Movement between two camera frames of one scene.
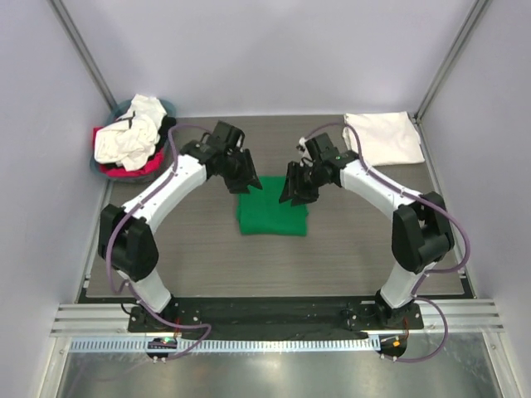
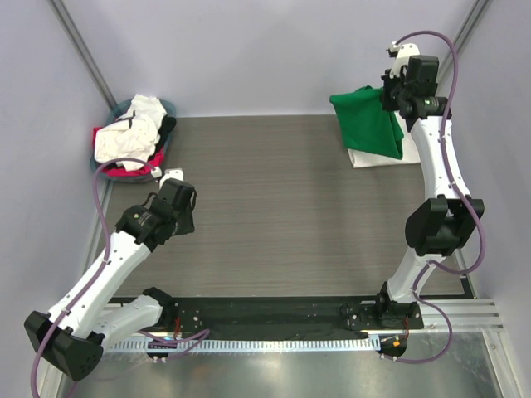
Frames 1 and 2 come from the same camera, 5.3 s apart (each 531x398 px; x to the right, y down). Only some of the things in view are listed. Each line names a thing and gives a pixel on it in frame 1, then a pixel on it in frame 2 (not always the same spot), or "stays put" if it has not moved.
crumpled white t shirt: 130,140 stays put
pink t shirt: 117,172 stays put
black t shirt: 163,129 stays put
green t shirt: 261,212 → 366,124
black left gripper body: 231,165 → 183,223
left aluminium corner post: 82,50 stays put
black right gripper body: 317,175 → 395,89
